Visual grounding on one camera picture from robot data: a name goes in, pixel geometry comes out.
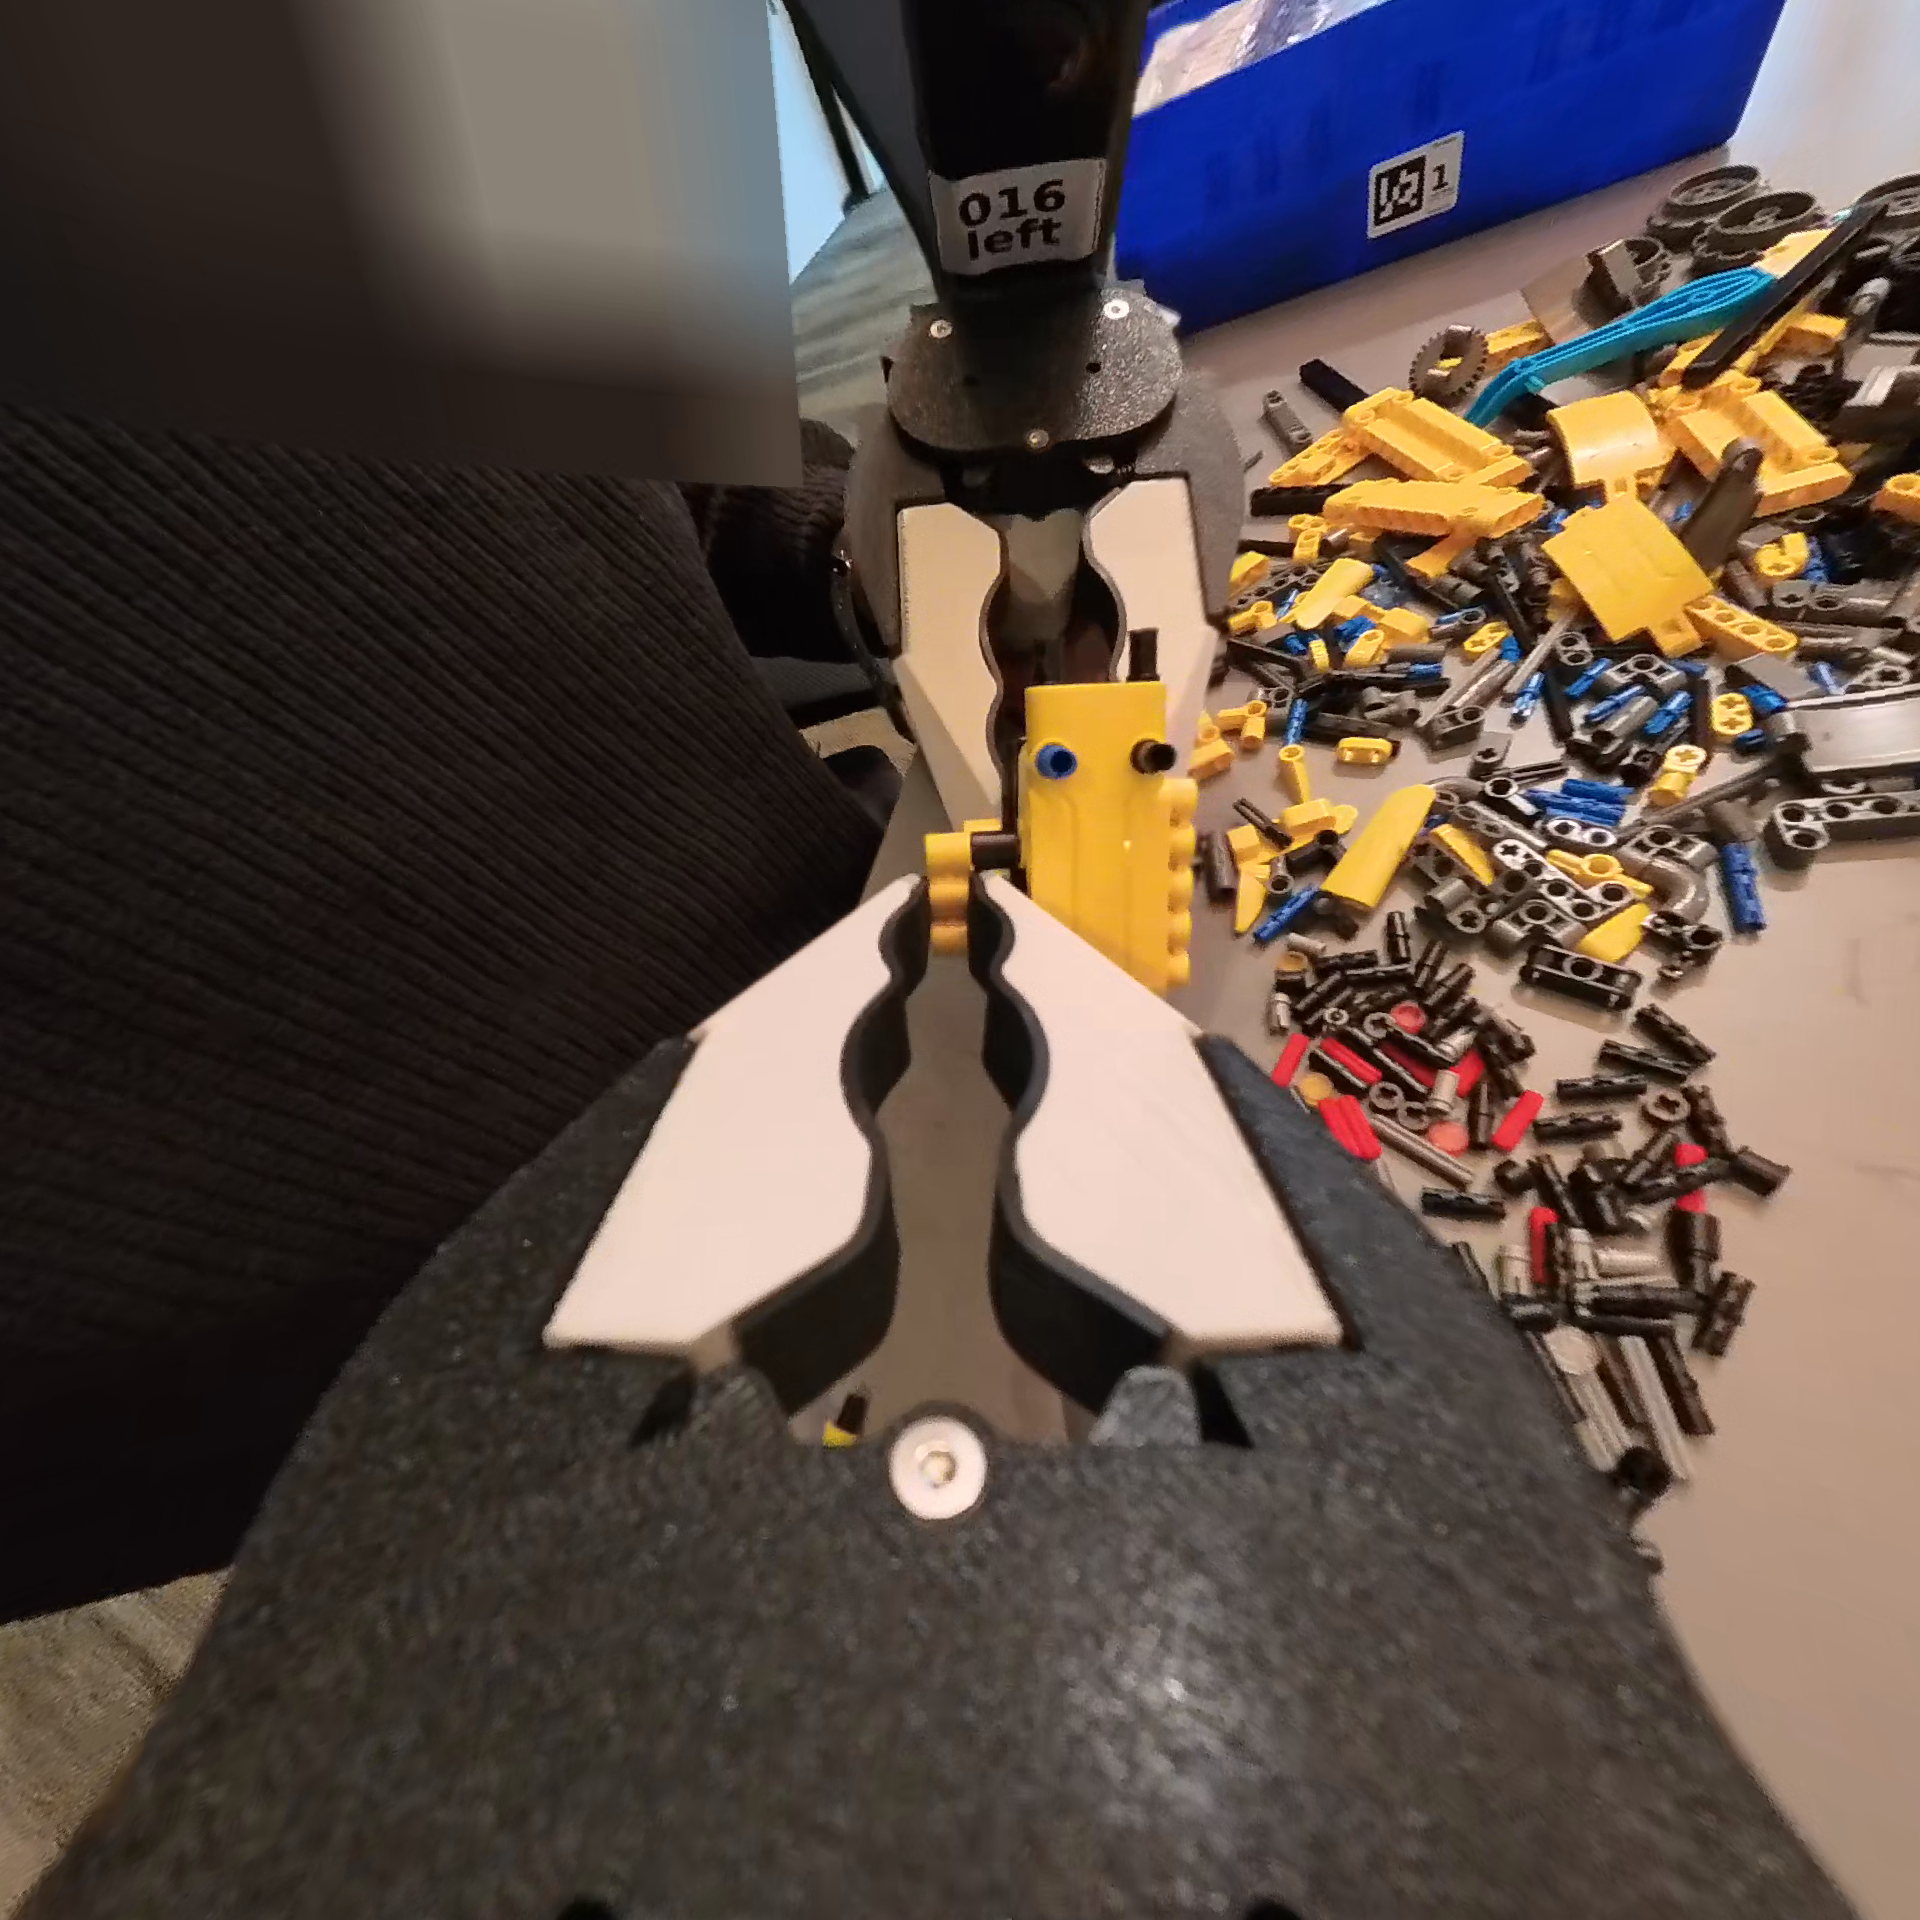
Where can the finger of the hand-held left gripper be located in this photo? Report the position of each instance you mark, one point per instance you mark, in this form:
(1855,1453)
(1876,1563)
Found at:
(1171,570)
(945,662)

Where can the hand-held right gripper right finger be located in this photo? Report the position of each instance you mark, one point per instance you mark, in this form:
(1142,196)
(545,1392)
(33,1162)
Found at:
(1171,1202)

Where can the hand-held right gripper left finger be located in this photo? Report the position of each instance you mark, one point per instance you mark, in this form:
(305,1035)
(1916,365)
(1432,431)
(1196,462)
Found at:
(720,1202)

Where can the black and yellow brick assembly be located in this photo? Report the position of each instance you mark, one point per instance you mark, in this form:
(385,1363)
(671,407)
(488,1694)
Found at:
(1096,840)

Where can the pile of brick parts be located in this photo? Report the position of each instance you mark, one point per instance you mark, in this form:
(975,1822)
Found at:
(1576,599)

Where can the blue bin with plastic bags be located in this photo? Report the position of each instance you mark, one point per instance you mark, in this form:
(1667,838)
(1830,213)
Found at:
(1276,182)

